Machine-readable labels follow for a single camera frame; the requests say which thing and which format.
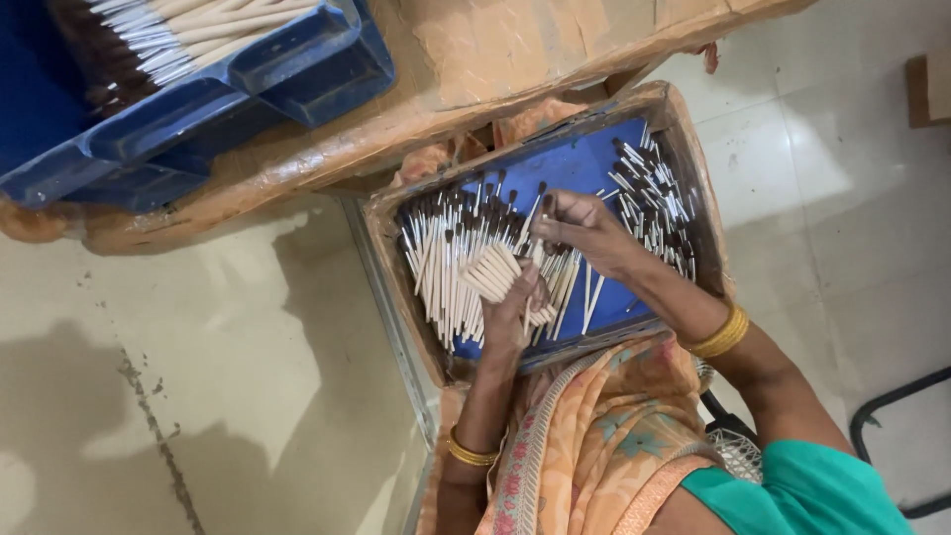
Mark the bundle of wooden brushes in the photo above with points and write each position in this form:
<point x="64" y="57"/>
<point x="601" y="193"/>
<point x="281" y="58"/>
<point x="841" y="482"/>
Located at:
<point x="490" y="271"/>

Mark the taped cardboard tray, blue lining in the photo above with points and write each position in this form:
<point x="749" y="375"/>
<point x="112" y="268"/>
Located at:
<point x="579" y="160"/>

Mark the person's left hand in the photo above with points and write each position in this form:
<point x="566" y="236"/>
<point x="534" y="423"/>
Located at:
<point x="509" y="319"/>

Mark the black metal frame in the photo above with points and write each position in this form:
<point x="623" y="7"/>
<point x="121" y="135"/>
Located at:
<point x="860" y="423"/>

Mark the single thin wooden brush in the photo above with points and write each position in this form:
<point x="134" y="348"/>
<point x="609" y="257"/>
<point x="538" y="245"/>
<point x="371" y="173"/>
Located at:
<point x="531" y="214"/>

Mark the large pile of loose brushes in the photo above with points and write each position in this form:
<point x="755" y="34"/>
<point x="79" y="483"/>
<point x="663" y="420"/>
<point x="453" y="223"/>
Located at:
<point x="442" y="252"/>

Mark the person's left fingers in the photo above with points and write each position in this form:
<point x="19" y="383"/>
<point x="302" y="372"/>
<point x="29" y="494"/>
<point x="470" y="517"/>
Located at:
<point x="533" y="286"/>

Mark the teal blouse sleeve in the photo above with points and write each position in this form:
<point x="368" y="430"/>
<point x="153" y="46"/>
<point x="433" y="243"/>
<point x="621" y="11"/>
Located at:
<point x="802" y="494"/>

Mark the white woven chair seat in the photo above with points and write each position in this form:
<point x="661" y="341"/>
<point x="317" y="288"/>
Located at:
<point x="739" y="449"/>

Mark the person's right fingers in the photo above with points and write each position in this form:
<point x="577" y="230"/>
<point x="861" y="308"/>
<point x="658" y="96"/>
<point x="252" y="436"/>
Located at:
<point x="551" y="223"/>

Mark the person's right hand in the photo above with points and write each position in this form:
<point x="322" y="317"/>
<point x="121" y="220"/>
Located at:
<point x="591" y="230"/>

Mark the gold bangles on wrist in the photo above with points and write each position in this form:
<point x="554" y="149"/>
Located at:
<point x="469" y="453"/>
<point x="721" y="334"/>

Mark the row of brushes in crate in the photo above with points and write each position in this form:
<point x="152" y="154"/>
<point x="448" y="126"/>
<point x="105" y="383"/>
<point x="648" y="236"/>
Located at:
<point x="200" y="30"/>

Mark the gold bangles on left wrist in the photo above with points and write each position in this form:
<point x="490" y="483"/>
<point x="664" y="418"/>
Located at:
<point x="469" y="453"/>

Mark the gold bangles on right wrist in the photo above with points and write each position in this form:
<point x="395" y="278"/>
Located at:
<point x="721" y="334"/>

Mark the brown tape-wrapped table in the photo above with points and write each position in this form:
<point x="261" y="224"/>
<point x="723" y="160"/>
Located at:
<point x="490" y="52"/>

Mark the small heap of silver-ferrule brushes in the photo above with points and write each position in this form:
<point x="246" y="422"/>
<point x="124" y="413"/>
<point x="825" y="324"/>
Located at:
<point x="654" y="200"/>

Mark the brown cardboard box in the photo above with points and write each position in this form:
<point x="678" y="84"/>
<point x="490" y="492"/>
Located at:
<point x="930" y="88"/>

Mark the orange floral sari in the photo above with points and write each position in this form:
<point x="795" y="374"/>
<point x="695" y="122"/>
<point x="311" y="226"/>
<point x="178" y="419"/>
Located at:
<point x="594" y="438"/>

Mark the blue plastic crate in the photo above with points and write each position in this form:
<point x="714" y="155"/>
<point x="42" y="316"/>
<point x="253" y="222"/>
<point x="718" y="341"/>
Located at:
<point x="304" y="70"/>

